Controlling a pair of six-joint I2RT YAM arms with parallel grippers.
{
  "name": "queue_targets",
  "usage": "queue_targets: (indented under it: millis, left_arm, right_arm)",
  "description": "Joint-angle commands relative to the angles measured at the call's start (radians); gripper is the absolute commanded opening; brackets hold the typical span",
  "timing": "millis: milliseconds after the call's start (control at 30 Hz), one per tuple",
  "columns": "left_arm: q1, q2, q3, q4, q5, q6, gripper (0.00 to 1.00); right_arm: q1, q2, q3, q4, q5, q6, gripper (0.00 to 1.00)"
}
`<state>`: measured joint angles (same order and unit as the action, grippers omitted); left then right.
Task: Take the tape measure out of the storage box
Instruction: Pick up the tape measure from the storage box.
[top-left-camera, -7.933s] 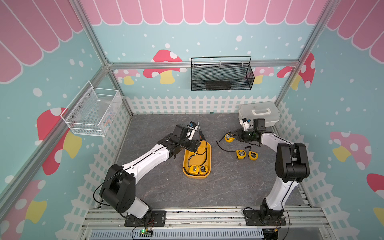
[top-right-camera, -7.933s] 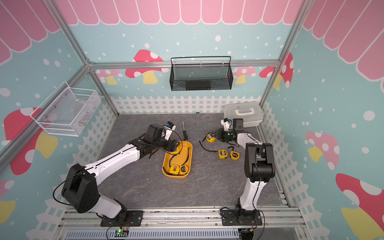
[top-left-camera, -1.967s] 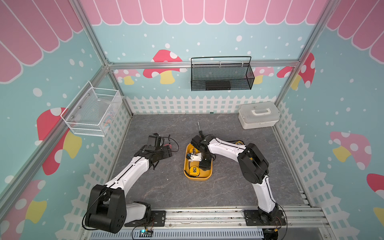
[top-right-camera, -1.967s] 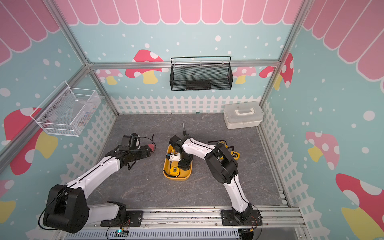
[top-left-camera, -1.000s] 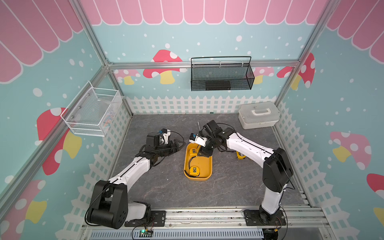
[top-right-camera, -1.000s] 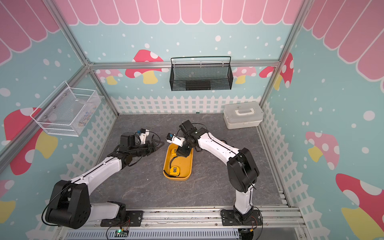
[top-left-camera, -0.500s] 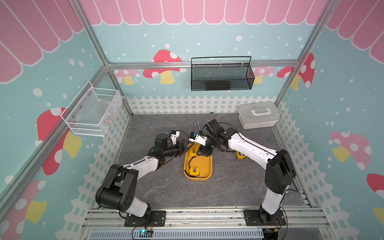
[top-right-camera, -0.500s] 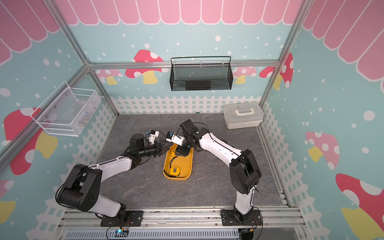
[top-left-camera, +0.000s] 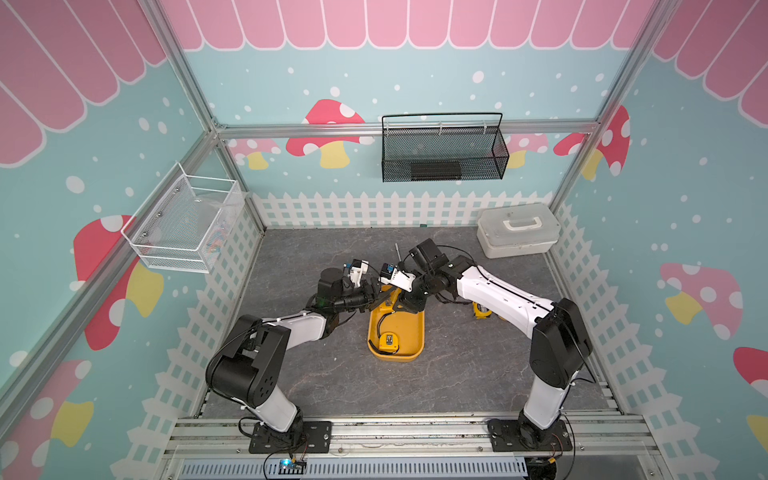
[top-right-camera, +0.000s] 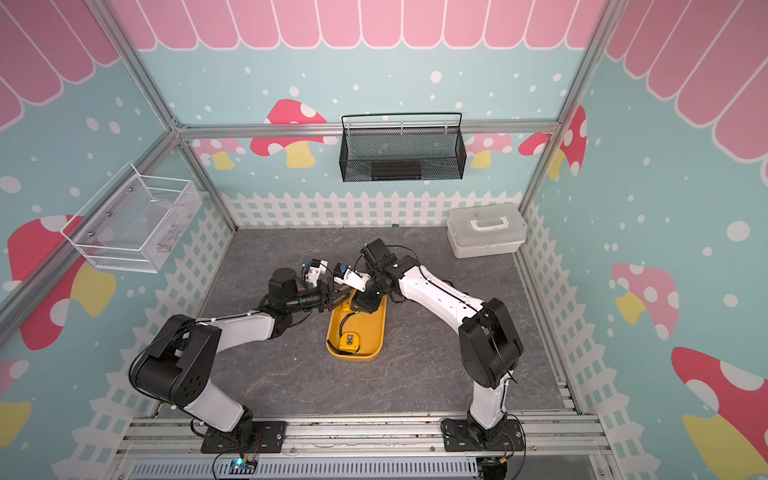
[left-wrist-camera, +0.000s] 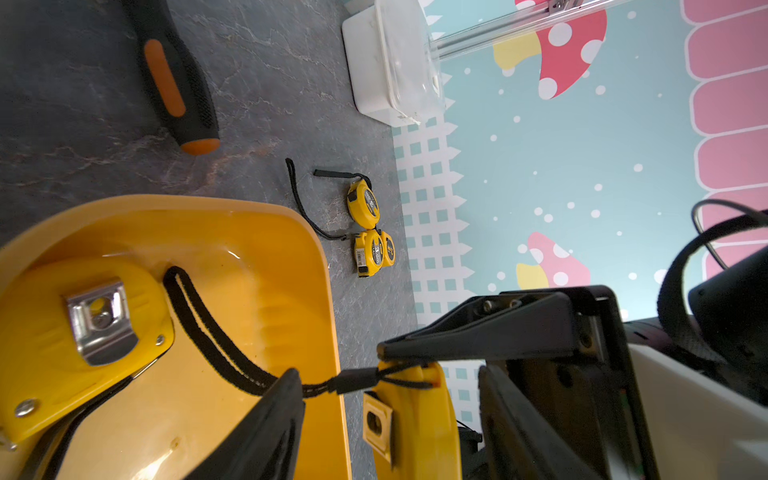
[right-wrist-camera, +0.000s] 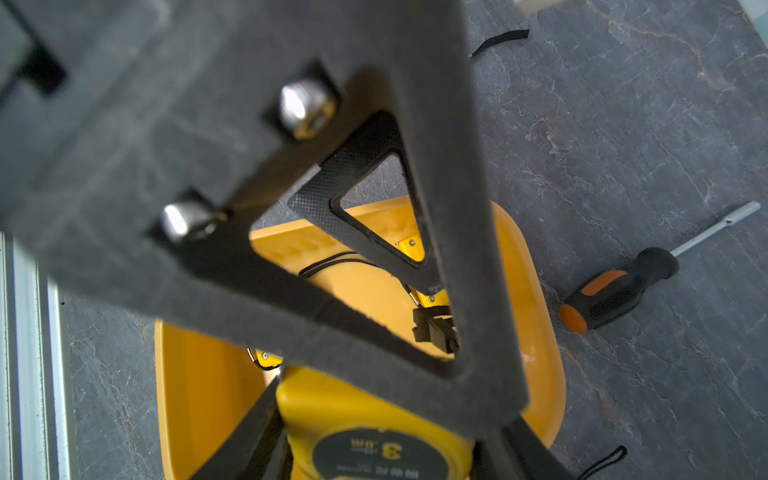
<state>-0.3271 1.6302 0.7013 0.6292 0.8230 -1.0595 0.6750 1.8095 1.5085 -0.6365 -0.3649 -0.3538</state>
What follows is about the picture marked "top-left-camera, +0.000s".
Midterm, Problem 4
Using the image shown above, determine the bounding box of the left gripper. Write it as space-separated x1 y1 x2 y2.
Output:
334 277 397 313

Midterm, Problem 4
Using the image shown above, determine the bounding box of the yellow storage tray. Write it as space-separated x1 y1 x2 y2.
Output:
367 286 425 363

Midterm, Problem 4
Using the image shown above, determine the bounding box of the yellow 3m tape measure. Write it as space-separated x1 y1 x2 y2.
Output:
473 302 493 319

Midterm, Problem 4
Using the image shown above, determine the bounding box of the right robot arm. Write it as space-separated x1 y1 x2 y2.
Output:
379 239 592 444

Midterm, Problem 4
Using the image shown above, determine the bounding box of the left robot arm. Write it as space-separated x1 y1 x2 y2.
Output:
205 267 384 435

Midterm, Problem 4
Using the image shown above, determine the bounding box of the white plastic toolbox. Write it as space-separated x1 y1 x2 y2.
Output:
477 203 561 259

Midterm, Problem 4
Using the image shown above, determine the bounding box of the green lit circuit board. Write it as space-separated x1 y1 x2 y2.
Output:
277 458 307 475

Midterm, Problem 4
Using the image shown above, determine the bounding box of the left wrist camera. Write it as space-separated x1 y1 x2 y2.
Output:
343 259 369 288

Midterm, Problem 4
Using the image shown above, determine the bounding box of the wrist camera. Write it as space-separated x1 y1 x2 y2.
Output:
343 259 369 288
379 263 416 292

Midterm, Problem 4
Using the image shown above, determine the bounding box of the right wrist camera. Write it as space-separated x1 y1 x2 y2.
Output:
379 263 416 292

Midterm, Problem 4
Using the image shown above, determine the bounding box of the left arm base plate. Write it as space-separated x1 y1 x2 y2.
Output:
248 420 333 454

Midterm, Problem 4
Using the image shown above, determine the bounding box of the black mesh wall basket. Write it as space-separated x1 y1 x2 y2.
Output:
381 112 510 183

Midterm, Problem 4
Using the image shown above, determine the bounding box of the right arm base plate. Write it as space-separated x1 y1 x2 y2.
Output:
486 418 573 454

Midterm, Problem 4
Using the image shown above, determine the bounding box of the white wire wall basket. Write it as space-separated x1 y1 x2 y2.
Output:
121 164 245 274

